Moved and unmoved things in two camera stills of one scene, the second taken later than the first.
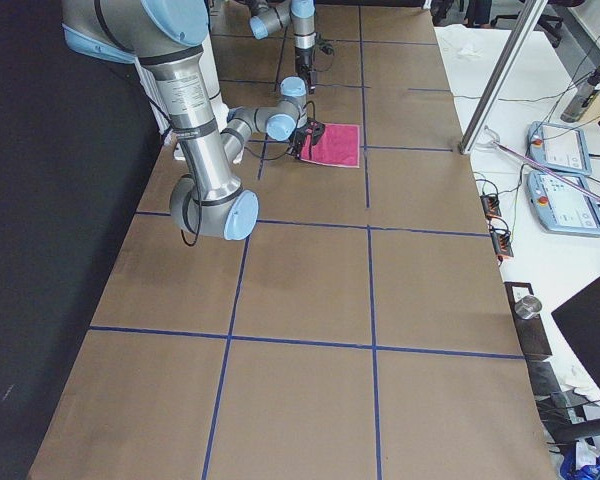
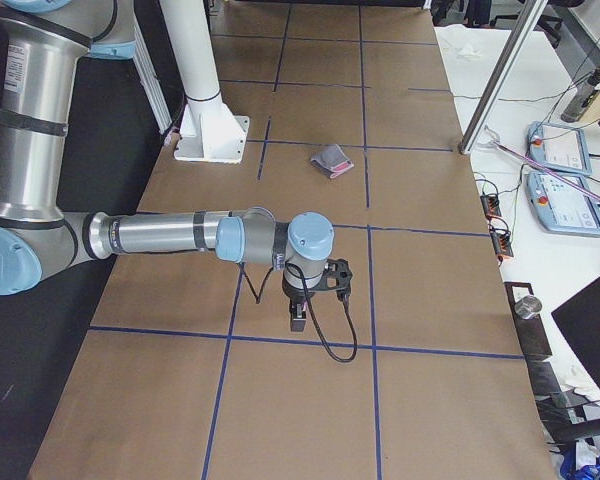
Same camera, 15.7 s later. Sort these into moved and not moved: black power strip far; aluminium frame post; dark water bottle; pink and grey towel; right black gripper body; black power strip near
Moved: right black gripper body; pink and grey towel
Not moved: black power strip near; dark water bottle; aluminium frame post; black power strip far
